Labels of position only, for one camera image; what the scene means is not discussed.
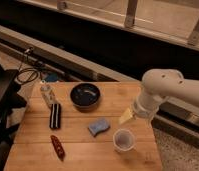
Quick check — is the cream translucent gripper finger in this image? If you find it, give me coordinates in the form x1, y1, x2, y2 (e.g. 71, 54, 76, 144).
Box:
119, 108, 135, 124

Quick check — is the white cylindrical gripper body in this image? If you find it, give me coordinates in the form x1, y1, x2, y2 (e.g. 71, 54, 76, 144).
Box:
132, 90, 167, 119

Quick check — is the black white striped eraser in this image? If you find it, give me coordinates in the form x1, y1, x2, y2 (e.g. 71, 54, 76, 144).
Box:
49, 103, 61, 129

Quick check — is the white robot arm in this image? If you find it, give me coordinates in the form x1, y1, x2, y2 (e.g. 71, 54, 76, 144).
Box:
119, 69, 199, 124

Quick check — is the white ceramic cup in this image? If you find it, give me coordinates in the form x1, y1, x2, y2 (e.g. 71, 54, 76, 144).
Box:
113, 129, 135, 153

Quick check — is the dark blue ceramic bowl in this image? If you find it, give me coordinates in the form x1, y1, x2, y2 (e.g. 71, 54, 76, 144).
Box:
70, 83, 101, 109

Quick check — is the blue sponge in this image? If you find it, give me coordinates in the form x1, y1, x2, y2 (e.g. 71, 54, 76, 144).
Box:
88, 118, 110, 137

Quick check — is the red brown folding knife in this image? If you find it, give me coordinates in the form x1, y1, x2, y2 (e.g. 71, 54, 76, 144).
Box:
50, 135, 65, 160

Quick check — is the white stapler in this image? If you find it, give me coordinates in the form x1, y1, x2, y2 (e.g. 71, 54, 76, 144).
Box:
40, 80, 56, 108

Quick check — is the black equipment at left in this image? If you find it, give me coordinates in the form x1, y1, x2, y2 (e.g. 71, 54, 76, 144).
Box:
0, 64, 27, 171

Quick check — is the metal rail frame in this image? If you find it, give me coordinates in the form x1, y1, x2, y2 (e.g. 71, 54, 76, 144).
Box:
0, 0, 199, 131

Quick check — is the black cable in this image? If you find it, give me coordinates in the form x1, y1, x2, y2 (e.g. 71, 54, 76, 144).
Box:
15, 46, 44, 85

